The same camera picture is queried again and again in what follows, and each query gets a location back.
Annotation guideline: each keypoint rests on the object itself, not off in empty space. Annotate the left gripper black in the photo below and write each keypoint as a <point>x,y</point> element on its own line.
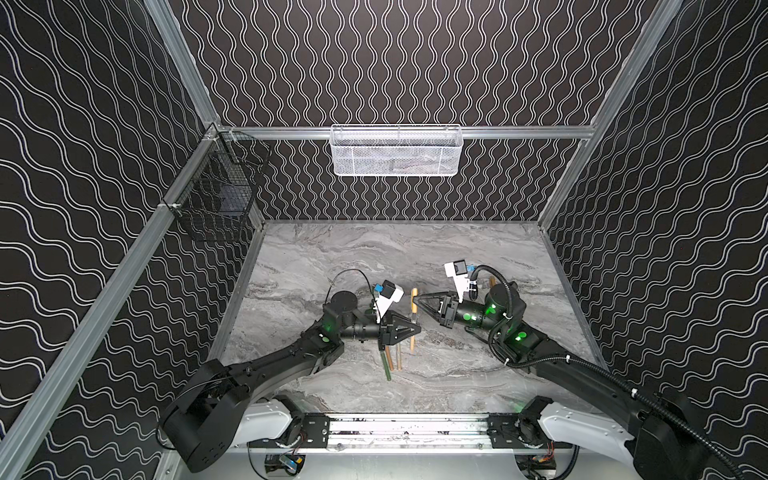
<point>387,330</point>

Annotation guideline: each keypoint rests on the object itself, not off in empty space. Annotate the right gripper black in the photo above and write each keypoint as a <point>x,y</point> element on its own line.
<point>449,308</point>

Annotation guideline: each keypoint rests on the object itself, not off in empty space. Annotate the tan pen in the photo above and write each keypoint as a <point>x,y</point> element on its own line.
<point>399,362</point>

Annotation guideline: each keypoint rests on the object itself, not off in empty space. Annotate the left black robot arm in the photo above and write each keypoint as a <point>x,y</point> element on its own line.
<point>205,419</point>

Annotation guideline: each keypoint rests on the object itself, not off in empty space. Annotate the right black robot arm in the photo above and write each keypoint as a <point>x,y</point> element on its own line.
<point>660,435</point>

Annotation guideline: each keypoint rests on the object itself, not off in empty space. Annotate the dark green pen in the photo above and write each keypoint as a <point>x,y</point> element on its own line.
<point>385,357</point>

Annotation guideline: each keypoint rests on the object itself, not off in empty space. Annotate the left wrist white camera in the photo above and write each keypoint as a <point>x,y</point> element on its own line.
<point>385,294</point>

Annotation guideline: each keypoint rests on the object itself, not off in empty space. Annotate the wrist white camera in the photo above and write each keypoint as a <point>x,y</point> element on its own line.
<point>459,271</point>
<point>385,294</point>

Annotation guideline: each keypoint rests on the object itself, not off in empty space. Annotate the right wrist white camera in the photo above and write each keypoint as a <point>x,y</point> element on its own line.
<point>459,271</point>

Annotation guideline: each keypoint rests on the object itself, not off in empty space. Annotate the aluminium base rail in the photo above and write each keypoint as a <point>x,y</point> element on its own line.
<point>272,427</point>

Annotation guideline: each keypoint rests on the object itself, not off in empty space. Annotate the white wire mesh basket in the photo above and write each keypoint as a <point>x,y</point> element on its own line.
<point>425,155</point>

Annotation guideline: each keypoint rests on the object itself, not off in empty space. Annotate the black wire mesh basket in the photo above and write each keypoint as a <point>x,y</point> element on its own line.
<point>217,204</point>

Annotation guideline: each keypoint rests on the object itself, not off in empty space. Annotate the aluminium frame back bar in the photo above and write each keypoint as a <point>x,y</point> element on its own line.
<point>379,130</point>

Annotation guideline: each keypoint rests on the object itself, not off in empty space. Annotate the aluminium frame bar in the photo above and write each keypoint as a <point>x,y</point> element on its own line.
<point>379,130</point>
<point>30,428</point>

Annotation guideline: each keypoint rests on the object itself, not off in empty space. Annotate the aluminium frame left bar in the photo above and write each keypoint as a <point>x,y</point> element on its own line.
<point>30,428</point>

